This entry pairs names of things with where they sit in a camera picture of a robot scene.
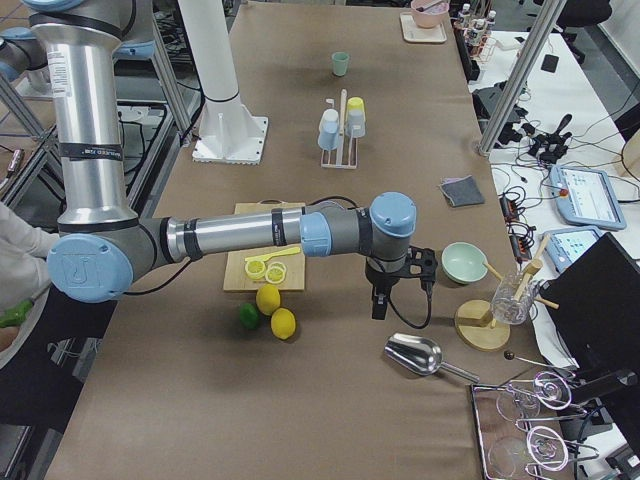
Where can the beige tray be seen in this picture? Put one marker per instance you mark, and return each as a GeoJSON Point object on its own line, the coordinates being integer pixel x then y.
{"type": "Point", "coordinates": [412, 33]}

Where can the metal wire glass rack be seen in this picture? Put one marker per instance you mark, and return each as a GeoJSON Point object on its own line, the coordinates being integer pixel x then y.
{"type": "Point", "coordinates": [516, 432]}

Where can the pink bowl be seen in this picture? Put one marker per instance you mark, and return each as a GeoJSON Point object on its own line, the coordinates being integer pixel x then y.
{"type": "Point", "coordinates": [428, 14]}

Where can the metal scoop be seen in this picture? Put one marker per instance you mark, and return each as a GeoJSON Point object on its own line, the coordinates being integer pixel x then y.
{"type": "Point", "coordinates": [422, 356]}

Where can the whole yellow lemon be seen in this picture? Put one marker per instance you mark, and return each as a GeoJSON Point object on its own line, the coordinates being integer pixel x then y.
{"type": "Point", "coordinates": [283, 323]}
{"type": "Point", "coordinates": [268, 299]}

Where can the yellow plastic knife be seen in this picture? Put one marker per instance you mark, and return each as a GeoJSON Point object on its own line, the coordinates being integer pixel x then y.
{"type": "Point", "coordinates": [278, 253]}

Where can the clear glass mug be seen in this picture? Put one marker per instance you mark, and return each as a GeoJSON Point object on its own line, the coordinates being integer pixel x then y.
{"type": "Point", "coordinates": [505, 308]}

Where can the lemon slice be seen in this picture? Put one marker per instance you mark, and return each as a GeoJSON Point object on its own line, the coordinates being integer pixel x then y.
{"type": "Point", "coordinates": [255, 269]}
{"type": "Point", "coordinates": [276, 273]}

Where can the blue plastic cup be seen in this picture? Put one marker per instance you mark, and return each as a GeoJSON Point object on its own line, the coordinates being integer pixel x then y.
{"type": "Point", "coordinates": [328, 137]}

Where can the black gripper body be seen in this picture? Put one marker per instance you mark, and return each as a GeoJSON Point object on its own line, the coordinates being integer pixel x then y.
{"type": "Point", "coordinates": [381, 280]}

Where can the grey plastic cup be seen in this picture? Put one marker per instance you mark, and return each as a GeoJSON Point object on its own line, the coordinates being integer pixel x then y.
{"type": "Point", "coordinates": [355, 126]}

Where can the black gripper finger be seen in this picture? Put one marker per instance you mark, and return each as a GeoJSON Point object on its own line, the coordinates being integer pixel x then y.
{"type": "Point", "coordinates": [379, 298]}

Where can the grey folded cloth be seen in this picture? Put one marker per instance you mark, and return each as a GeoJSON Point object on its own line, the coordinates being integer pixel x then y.
{"type": "Point", "coordinates": [462, 191]}

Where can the yellow plastic cup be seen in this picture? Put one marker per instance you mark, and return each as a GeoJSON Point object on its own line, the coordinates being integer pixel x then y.
{"type": "Point", "coordinates": [355, 106]}

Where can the green plastic cup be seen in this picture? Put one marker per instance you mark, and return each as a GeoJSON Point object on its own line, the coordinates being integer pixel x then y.
{"type": "Point", "coordinates": [340, 63]}

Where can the aluminium frame post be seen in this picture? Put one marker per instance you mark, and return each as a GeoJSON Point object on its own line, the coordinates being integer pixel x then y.
{"type": "Point", "coordinates": [546, 19]}

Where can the white plastic cup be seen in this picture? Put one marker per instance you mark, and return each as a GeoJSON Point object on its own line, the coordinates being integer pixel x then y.
{"type": "Point", "coordinates": [329, 120]}

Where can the green lime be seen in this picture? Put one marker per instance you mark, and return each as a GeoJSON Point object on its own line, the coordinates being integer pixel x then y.
{"type": "Point", "coordinates": [249, 316]}

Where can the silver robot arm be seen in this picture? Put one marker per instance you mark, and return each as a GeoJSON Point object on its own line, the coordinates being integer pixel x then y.
{"type": "Point", "coordinates": [104, 246]}

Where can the blue teach pendant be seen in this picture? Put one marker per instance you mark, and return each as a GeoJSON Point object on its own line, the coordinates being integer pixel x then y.
{"type": "Point", "coordinates": [566, 245]}
{"type": "Point", "coordinates": [586, 197]}

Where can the white wire cup rack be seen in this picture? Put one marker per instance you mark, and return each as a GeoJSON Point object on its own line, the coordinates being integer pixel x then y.
{"type": "Point", "coordinates": [344, 156]}

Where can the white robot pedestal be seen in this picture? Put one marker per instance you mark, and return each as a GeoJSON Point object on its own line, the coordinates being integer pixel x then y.
{"type": "Point", "coordinates": [228, 132]}

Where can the light green bowl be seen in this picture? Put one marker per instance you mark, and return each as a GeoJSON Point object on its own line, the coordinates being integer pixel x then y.
{"type": "Point", "coordinates": [463, 263]}

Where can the black monitor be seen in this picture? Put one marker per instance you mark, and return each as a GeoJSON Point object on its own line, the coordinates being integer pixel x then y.
{"type": "Point", "coordinates": [598, 314]}

